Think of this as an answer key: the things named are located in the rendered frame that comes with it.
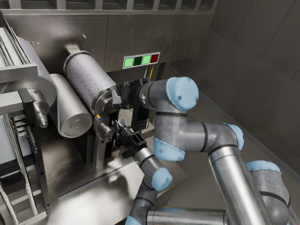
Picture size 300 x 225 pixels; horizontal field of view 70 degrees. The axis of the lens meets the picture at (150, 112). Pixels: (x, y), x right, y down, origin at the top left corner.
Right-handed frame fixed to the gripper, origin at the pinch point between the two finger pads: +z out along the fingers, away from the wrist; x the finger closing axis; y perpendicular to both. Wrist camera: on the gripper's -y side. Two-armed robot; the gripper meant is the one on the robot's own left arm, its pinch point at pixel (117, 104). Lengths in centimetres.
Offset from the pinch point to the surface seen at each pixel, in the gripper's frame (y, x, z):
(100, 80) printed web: 9.5, 2.2, 4.8
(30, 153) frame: -6.3, 30.3, -1.9
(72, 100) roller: 4.7, 11.7, 11.2
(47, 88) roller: 9.9, 21.4, -1.7
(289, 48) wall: 6, -214, 26
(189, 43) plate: 23, -74, 29
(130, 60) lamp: 17.9, -29.6, 32.6
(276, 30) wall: 26, -214, 37
